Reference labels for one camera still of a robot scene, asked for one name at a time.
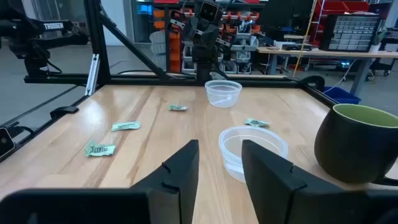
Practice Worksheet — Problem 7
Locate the wooden top workbench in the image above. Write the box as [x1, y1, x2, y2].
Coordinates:
[256, 46, 398, 96]

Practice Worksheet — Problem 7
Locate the black frame clamp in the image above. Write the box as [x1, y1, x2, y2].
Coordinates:
[300, 75, 326, 93]
[49, 106, 80, 119]

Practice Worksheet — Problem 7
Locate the grey small parts drawer cabinet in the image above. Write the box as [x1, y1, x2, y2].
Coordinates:
[321, 14, 382, 52]

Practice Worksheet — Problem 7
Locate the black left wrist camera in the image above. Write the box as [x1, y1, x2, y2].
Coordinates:
[198, 1, 221, 23]

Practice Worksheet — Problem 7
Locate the shelf with orange bins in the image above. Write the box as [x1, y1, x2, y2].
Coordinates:
[152, 0, 265, 75]

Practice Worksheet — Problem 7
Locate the red metal cabinet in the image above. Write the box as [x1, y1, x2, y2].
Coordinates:
[312, 0, 371, 47]

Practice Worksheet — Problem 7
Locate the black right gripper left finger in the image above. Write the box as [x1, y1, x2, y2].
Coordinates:
[130, 139, 200, 224]

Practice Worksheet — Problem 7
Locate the black table level camera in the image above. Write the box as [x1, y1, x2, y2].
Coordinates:
[0, 126, 16, 158]

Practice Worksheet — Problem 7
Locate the blue plastic bin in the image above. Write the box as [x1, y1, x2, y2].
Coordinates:
[322, 86, 362, 105]

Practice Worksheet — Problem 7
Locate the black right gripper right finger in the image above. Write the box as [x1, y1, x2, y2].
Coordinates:
[241, 139, 368, 224]

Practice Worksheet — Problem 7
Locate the yellow cable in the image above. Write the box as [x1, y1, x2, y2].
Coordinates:
[292, 0, 318, 78]

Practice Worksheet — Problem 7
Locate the dark green ceramic mug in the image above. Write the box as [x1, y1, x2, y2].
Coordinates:
[313, 103, 398, 187]

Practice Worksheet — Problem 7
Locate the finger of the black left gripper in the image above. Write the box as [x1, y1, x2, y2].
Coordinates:
[169, 9, 187, 34]
[217, 30, 236, 48]

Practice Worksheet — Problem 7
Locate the white metal bracket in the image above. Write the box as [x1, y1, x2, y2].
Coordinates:
[84, 54, 100, 96]

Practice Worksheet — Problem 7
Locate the black aluminium table frame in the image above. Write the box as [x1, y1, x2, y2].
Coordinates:
[0, 0, 340, 162]

